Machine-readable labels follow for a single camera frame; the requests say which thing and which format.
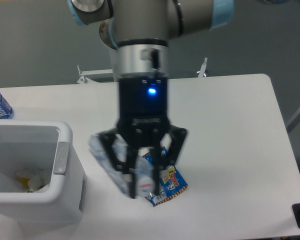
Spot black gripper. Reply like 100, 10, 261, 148
97, 76, 188, 199

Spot crushed clear plastic bottle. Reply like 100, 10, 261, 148
88, 133, 155, 198

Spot blue snack wrapper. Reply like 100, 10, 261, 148
142, 144, 189, 207

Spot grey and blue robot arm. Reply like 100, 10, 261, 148
68, 0, 235, 198

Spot white trash can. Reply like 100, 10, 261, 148
0, 119, 87, 223

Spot yellow white trash in bin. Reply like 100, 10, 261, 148
15, 169, 51, 193

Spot white pedestal foot bracket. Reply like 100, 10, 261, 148
77, 65, 114, 84

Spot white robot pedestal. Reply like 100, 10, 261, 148
99, 18, 119, 82

